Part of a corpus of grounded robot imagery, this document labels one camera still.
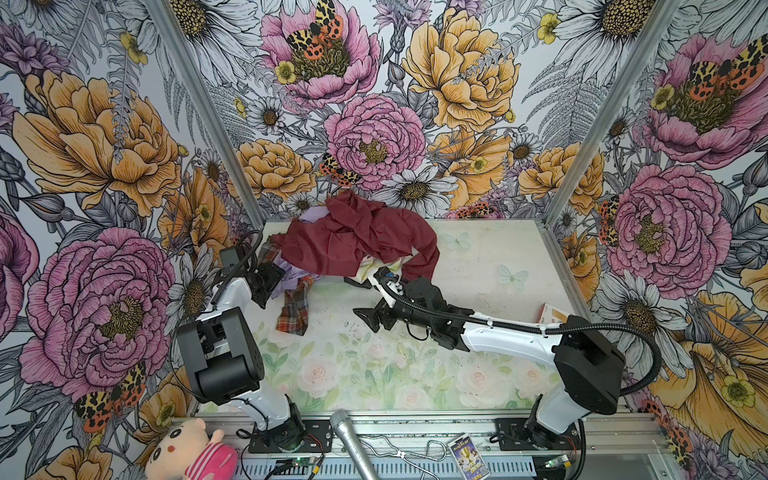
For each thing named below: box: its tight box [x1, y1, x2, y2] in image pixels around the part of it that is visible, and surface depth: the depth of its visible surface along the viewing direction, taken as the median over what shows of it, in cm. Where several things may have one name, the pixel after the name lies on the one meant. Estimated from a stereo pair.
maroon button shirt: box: [271, 190, 440, 281], surface depth 104 cm
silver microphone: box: [330, 409, 379, 480], surface depth 74 cm
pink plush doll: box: [134, 399, 239, 480], surface depth 69 cm
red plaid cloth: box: [258, 240, 315, 336], surface depth 95 cm
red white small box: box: [537, 302, 569, 324], surface depth 94 cm
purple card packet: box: [448, 433, 491, 480], surface depth 71 cm
